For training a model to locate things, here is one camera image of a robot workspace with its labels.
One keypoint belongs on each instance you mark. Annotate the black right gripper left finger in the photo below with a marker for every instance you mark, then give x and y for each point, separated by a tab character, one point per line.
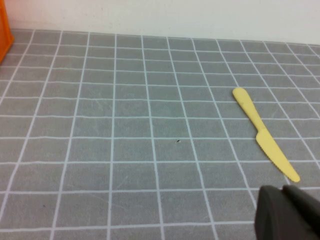
272	217

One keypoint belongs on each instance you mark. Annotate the yellow plastic knife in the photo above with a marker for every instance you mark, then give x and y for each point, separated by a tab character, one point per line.
271	147

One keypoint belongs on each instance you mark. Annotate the orange plastic cutlery holder crate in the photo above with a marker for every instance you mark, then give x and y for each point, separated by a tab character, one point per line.
3	30

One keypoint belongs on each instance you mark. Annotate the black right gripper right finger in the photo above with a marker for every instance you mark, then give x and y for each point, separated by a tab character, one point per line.
305	202

